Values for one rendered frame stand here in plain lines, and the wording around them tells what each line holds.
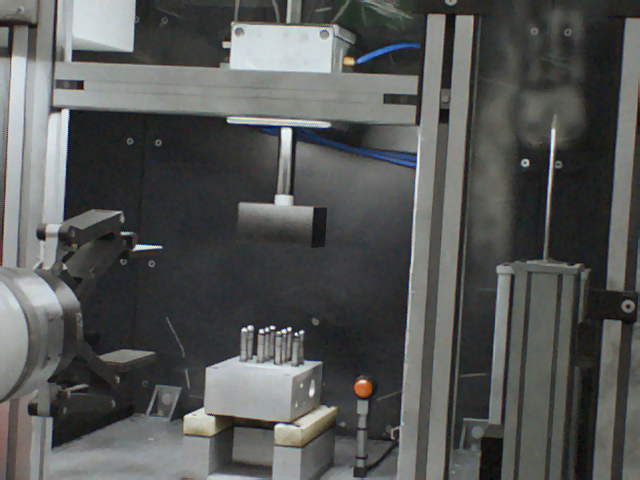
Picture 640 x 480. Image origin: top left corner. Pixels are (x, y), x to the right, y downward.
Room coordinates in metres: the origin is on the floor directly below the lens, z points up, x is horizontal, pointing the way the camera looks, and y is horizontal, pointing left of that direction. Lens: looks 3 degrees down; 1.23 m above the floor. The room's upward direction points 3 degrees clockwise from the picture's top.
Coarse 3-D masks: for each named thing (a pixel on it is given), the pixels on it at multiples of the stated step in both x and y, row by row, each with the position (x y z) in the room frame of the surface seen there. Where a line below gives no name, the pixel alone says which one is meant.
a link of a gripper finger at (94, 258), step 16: (96, 240) 0.99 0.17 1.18; (112, 240) 0.99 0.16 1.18; (128, 240) 1.00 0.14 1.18; (80, 256) 0.97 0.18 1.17; (96, 256) 0.97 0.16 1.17; (112, 256) 0.98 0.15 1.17; (80, 272) 0.94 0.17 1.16; (96, 272) 0.96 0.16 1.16; (80, 288) 0.92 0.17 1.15; (80, 304) 0.91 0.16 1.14
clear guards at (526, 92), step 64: (64, 0) 1.30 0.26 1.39; (128, 0) 1.28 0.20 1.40; (192, 0) 1.27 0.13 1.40; (256, 0) 1.25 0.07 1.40; (320, 0) 1.24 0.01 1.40; (384, 0) 1.22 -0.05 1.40; (512, 0) 1.19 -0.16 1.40; (576, 0) 1.18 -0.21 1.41; (0, 64) 1.32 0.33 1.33; (64, 64) 1.30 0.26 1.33; (128, 64) 1.28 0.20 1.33; (192, 64) 1.27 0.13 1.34; (256, 64) 1.25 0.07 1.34; (320, 64) 1.24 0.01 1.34; (384, 64) 1.22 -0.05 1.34; (512, 64) 1.19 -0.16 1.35; (576, 64) 1.18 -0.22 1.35; (0, 128) 1.32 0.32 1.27; (512, 128) 1.19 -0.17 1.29; (576, 128) 1.18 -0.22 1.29; (0, 192) 1.32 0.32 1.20; (512, 192) 1.19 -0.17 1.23; (576, 192) 1.17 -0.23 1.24; (0, 256) 1.32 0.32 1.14; (512, 256) 1.19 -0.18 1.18; (576, 256) 1.17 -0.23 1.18; (512, 320) 1.19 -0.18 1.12; (576, 320) 1.17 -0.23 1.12; (512, 384) 1.19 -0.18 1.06; (576, 384) 1.17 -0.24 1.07; (448, 448) 1.20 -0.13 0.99; (512, 448) 1.18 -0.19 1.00; (576, 448) 1.17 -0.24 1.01
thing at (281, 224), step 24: (288, 144) 1.45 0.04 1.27; (288, 168) 1.45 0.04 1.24; (288, 192) 1.45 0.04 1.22; (240, 216) 1.44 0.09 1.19; (264, 216) 1.43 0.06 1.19; (288, 216) 1.43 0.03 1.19; (312, 216) 1.42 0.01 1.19; (240, 240) 1.44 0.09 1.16; (264, 240) 1.43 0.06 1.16; (288, 240) 1.43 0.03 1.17; (312, 240) 1.42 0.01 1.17
